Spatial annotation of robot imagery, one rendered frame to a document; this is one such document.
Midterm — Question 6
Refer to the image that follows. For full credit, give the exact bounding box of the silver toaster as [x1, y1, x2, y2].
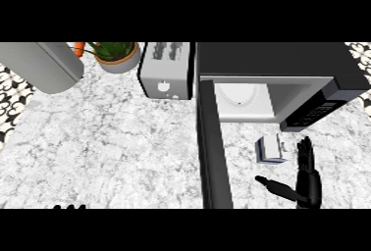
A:
[136, 42, 197, 101]

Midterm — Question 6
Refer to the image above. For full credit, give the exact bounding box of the dark grey microwave door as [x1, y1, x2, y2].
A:
[194, 79, 235, 210]

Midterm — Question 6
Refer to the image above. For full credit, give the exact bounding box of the potted green plant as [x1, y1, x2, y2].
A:
[81, 42, 142, 75]

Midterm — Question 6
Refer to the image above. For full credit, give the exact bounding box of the grey rounded appliance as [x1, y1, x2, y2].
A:
[0, 42, 87, 95]

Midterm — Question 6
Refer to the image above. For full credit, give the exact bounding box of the orange carrot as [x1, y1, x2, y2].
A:
[73, 42, 87, 58]

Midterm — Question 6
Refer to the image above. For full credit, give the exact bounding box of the white and blue milk carton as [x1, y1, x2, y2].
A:
[254, 133, 288, 165]

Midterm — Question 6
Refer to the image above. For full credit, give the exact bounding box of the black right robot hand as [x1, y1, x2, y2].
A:
[254, 135, 324, 210]

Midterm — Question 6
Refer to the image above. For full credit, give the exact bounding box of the black microwave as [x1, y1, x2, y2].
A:
[194, 42, 371, 133]

